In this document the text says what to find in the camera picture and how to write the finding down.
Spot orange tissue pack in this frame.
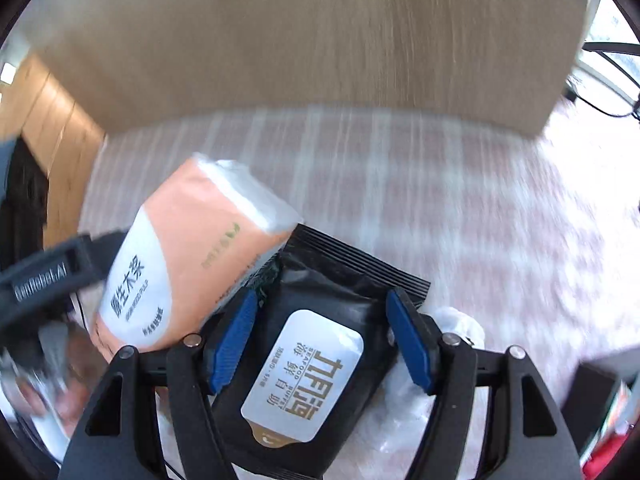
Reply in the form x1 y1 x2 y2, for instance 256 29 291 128
91 153 302 360

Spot black wet wipes pack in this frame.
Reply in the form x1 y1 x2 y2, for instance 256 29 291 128
212 224 431 479

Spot person's hand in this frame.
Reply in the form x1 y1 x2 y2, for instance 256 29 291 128
2 324 106 436

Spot red pouch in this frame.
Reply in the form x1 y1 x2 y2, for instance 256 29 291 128
582 427 632 479

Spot black storage tray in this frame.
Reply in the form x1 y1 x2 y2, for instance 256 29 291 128
562 363 622 455

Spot crumpled clear plastic bag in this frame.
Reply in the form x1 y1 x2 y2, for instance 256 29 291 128
361 307 486 453

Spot wooden slat side panel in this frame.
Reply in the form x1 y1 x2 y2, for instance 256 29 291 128
1 53 105 247

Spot wooden backboard panel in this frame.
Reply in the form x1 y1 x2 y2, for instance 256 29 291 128
16 0 588 136

